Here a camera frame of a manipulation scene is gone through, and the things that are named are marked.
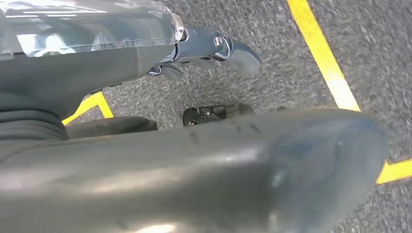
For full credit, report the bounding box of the black robot body part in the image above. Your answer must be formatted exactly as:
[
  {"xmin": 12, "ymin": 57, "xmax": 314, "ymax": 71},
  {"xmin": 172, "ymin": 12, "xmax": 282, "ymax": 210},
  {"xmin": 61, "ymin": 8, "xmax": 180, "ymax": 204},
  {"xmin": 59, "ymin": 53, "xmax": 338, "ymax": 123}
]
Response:
[{"xmin": 183, "ymin": 102, "xmax": 255, "ymax": 127}]

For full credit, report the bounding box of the yellow floor tape square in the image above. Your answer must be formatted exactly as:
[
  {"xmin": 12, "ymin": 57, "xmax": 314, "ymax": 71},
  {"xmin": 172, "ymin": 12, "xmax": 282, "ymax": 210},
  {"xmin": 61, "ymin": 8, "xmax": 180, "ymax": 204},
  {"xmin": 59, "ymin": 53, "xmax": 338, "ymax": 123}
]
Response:
[{"xmin": 286, "ymin": 0, "xmax": 412, "ymax": 185}]

